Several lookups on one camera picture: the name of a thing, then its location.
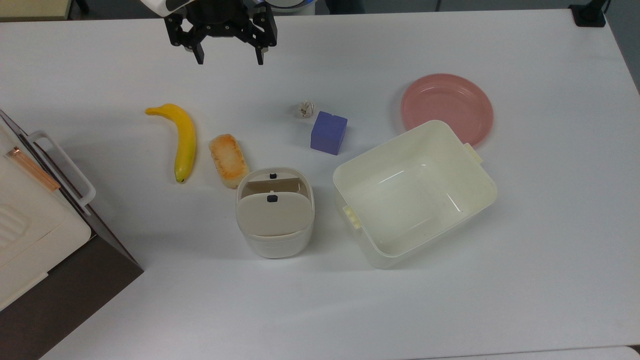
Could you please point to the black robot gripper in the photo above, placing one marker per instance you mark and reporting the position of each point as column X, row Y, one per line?
column 217, row 17

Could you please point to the small white swing-lid trash can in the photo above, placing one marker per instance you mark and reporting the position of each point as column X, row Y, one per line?
column 274, row 215

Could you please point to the crumpled paper ball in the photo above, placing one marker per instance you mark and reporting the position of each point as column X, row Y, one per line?
column 306, row 109

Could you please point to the yellow banana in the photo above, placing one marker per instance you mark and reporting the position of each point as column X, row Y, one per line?
column 185, row 140

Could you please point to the toasted bread loaf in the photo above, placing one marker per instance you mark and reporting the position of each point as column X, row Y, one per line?
column 228, row 160

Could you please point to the blue cube block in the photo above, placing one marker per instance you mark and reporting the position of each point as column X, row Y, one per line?
column 328, row 132

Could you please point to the beige cabinet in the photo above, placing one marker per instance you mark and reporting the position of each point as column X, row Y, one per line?
column 32, row 9

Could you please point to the pink round plate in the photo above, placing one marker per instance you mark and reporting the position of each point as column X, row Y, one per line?
column 446, row 107

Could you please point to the cream plastic storage bin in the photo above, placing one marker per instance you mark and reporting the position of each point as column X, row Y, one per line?
column 412, row 195

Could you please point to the black table clamp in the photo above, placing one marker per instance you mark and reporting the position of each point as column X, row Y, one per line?
column 590, row 12

